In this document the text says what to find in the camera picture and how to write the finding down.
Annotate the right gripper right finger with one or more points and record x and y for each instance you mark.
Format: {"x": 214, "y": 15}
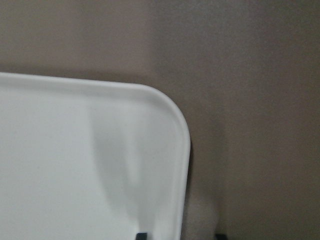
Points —
{"x": 219, "y": 236}

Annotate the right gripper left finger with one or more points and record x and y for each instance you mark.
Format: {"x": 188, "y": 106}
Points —
{"x": 141, "y": 236}

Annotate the cream rabbit tray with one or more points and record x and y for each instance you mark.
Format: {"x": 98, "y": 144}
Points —
{"x": 90, "y": 160}

